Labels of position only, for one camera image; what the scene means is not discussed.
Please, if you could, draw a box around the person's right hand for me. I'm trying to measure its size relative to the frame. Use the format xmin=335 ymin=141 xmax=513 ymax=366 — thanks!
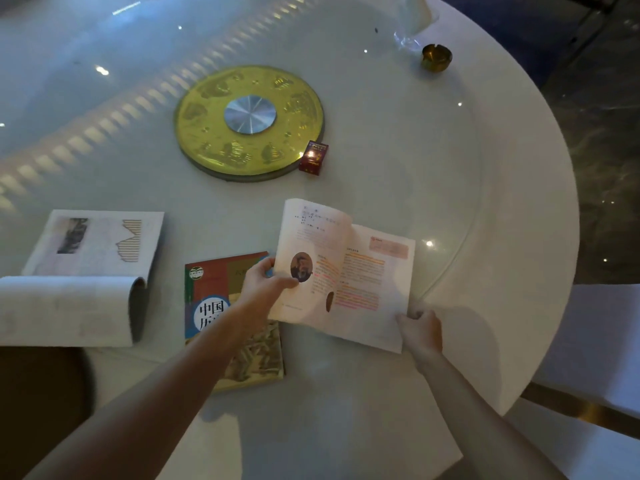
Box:
xmin=395 ymin=308 xmax=445 ymax=368

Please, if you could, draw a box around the person's left hand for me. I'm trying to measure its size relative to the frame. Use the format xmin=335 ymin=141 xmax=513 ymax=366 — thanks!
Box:
xmin=229 ymin=256 xmax=301 ymax=337

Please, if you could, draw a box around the red and gold cover book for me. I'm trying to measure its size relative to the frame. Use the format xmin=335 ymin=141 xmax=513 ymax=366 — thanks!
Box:
xmin=183 ymin=251 xmax=286 ymax=394

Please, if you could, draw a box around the horse cover book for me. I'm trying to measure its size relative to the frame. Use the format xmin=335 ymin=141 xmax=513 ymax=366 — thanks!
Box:
xmin=267 ymin=197 xmax=417 ymax=355

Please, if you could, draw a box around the small red box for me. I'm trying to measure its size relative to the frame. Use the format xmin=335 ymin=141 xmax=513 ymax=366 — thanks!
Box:
xmin=298 ymin=140 xmax=330 ymax=175

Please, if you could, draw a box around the book with chart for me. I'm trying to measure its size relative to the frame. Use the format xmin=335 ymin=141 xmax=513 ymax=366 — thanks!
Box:
xmin=0 ymin=209 xmax=165 ymax=349

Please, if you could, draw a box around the dark round tray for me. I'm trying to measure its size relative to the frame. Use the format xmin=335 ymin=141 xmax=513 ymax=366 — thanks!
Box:
xmin=0 ymin=346 xmax=97 ymax=461

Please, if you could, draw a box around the person's right forearm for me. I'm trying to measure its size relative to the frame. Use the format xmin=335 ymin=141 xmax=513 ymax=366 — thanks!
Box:
xmin=412 ymin=349 xmax=569 ymax=480

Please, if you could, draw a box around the person's left forearm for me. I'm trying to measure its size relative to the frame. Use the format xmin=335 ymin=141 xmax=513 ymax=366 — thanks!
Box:
xmin=25 ymin=314 xmax=261 ymax=480

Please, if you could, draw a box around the round glass turntable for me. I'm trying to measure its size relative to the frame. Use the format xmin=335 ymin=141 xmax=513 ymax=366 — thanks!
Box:
xmin=0 ymin=0 xmax=485 ymax=305

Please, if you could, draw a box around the white round table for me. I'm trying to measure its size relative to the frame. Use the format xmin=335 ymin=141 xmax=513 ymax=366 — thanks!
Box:
xmin=0 ymin=0 xmax=581 ymax=480

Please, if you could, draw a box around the gold turntable base disc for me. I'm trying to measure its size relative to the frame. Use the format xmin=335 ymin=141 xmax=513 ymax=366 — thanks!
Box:
xmin=173 ymin=64 xmax=326 ymax=184

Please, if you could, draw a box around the gold ashtray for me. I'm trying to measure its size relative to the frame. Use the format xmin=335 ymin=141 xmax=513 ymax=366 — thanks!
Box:
xmin=419 ymin=43 xmax=454 ymax=73

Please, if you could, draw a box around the clear glass tissue holder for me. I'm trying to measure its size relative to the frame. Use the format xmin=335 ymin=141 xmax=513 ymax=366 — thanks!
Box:
xmin=393 ymin=0 xmax=434 ymax=51

